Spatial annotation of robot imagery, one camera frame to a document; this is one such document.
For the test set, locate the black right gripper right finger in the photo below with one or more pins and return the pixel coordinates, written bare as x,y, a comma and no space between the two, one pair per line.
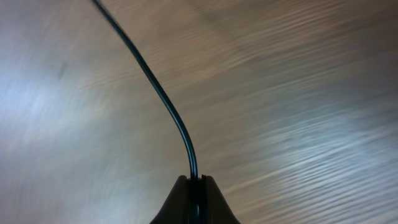
214,209

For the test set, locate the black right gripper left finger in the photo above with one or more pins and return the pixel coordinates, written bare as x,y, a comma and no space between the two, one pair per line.
175,209

